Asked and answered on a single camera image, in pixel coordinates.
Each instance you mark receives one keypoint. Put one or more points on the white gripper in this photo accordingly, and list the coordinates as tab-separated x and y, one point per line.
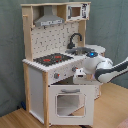
79	77

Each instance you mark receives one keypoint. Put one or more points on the white oven door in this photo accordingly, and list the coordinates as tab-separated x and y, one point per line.
71	104

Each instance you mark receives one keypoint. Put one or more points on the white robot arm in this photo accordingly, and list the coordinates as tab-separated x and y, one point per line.
98	69

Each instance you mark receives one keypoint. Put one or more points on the wooden toy kitchen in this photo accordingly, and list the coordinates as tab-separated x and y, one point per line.
46	40

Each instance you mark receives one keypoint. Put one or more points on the right red stove knob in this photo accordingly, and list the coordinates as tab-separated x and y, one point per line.
74	69

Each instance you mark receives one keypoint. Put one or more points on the red stove knob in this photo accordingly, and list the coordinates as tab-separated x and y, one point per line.
74	69
56	75

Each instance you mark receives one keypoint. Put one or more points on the grey toy sink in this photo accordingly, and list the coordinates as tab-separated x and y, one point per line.
79	51

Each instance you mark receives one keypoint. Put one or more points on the left red stove knob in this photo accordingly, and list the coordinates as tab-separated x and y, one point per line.
56	75

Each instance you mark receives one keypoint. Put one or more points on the black toy faucet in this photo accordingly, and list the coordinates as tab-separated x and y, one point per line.
74	39

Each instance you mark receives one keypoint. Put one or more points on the black toy stovetop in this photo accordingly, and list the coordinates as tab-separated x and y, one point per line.
52	59

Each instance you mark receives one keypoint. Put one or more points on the grey range hood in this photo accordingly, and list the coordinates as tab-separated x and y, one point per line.
48	17

